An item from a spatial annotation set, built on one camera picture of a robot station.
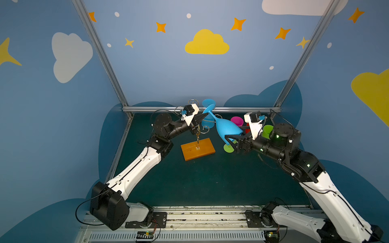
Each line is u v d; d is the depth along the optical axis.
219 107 1.25
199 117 0.60
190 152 0.98
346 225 0.37
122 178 0.43
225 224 0.74
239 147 0.51
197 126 0.57
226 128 0.58
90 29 0.75
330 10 0.70
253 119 0.48
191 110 0.52
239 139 0.50
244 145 0.50
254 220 0.75
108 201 0.39
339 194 0.39
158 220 0.75
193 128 0.57
